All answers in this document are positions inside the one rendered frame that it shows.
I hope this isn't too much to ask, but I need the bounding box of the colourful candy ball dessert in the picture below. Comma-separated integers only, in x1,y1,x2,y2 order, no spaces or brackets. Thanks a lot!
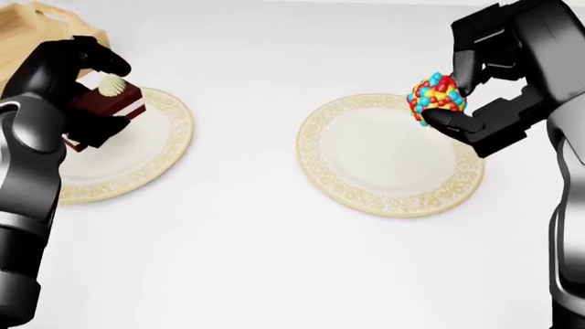
406,71,469,128

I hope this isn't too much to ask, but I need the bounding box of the white gold-rimmed plate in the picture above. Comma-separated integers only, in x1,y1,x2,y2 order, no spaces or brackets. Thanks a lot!
57,85,196,206
295,93,485,219

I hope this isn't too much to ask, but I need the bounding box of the red velvet cake slice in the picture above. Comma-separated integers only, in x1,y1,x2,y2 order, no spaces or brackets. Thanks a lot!
61,74,147,154

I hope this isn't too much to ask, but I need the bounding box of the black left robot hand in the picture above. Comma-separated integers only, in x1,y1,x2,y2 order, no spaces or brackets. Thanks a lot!
0,35,133,150

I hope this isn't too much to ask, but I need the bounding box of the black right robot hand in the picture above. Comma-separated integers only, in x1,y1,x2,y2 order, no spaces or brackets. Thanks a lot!
423,0,585,159

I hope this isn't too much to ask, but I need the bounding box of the light wooden tray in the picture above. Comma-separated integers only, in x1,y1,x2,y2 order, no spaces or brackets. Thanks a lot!
0,1,111,90

